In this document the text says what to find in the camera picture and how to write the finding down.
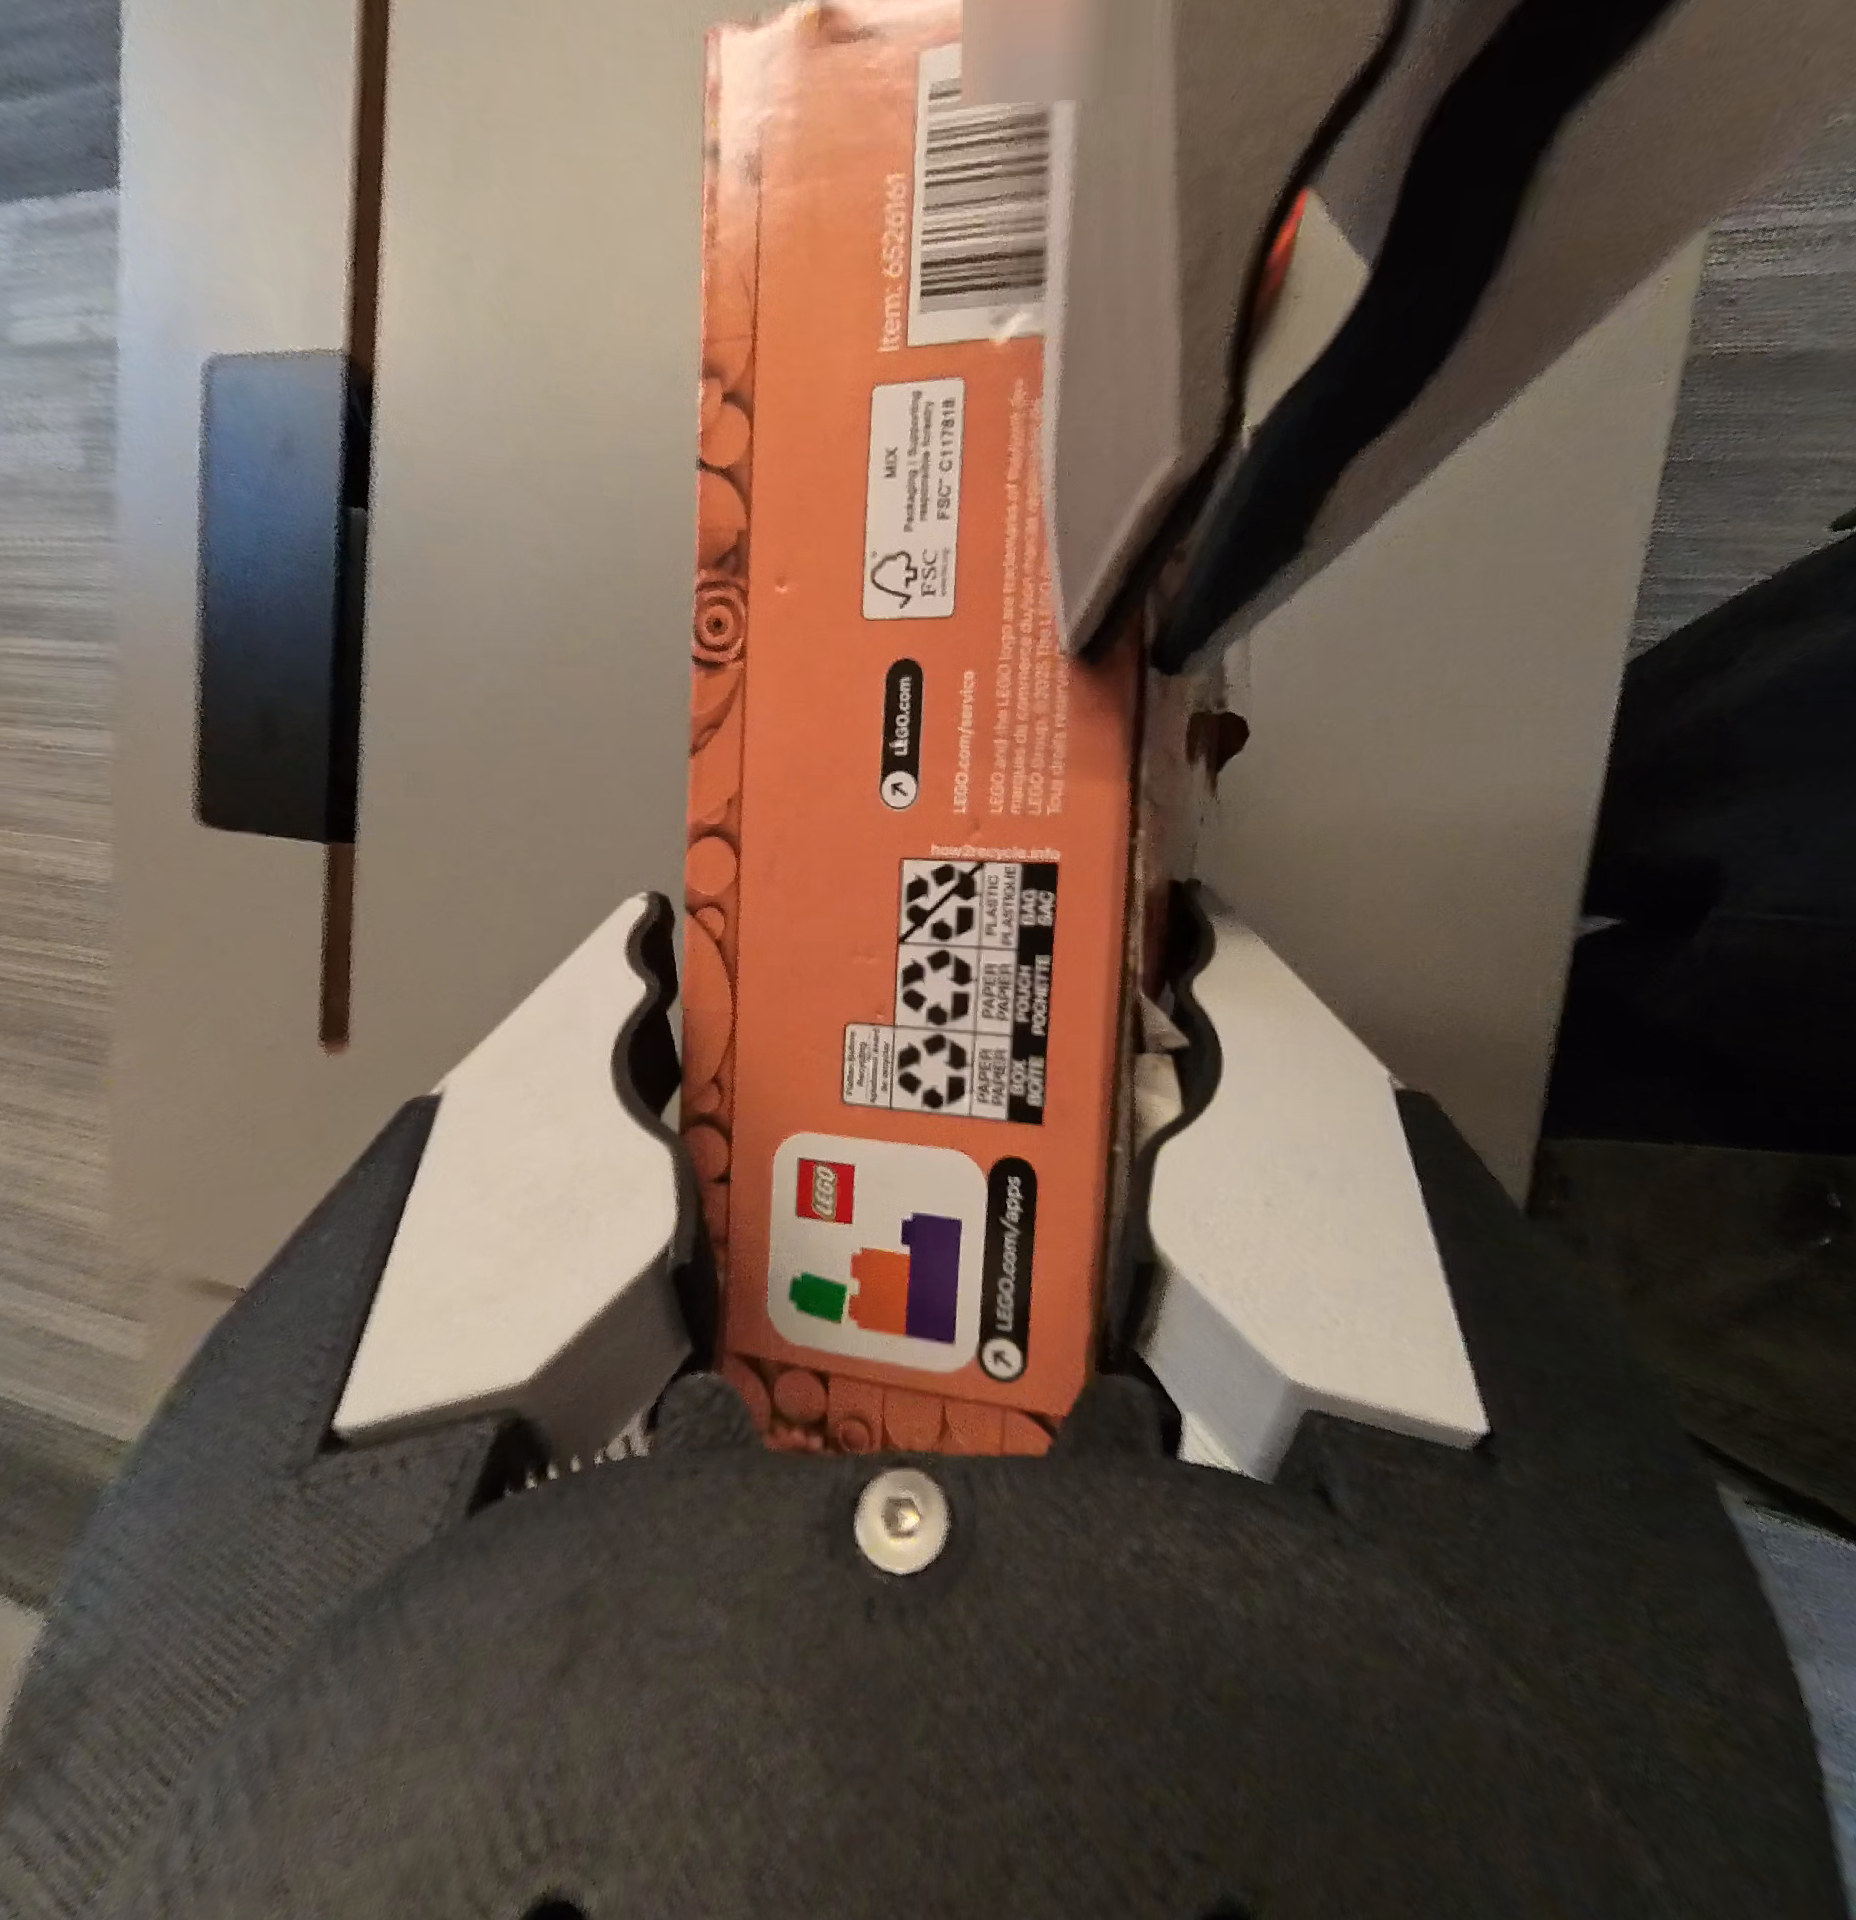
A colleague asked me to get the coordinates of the person's black jacket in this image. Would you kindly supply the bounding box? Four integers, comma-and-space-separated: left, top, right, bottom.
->
1530, 494, 1856, 1547

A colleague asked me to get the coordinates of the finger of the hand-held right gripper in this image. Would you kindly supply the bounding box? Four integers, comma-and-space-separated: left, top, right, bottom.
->
1046, 0, 1398, 656
1150, 0, 1683, 676

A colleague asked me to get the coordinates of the black orchid lego box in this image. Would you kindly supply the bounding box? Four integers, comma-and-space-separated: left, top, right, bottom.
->
686, 0, 1260, 1461

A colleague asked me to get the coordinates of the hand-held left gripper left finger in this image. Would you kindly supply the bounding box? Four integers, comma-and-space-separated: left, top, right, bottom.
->
332, 892, 707, 1454

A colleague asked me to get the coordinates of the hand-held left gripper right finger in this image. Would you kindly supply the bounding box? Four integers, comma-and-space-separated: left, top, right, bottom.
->
1128, 881, 1488, 1482

